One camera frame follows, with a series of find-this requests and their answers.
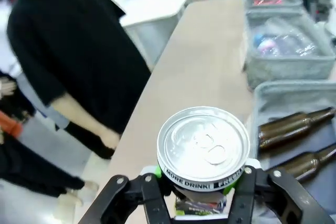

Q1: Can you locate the brown glass bottle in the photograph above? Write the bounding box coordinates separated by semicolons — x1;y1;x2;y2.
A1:
258;107;336;152
272;145;336;183

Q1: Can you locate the orange garment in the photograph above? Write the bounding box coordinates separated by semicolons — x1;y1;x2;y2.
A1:
0;111;24;138

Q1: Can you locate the person's right hand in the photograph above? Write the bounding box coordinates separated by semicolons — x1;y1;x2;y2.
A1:
100;129;122;151

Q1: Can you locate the grey fabric plastic basket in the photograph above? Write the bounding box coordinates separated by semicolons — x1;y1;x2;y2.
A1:
243;8;336;90

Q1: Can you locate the grey fabric bottle basket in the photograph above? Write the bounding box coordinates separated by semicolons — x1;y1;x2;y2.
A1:
251;81;336;224

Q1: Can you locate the red can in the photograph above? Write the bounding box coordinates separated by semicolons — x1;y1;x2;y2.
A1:
253;0;284;7

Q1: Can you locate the person in black shirt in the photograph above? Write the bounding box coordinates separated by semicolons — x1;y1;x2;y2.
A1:
6;0;152;161

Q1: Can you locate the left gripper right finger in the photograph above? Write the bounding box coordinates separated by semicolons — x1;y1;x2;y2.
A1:
230;158;335;224

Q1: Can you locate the silver drink can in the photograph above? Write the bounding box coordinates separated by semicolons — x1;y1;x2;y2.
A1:
156;106;250;218

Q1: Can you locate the white background table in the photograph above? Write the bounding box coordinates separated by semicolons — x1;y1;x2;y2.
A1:
119;0;212;29

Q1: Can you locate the crushed clear plastic bottle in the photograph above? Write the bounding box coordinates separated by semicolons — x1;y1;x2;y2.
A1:
253;18;320;58

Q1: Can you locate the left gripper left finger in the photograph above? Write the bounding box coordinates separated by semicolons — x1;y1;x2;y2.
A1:
78;165;174;224

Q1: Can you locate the person's right forearm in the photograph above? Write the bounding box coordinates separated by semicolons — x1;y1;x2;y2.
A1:
51;95;111;143

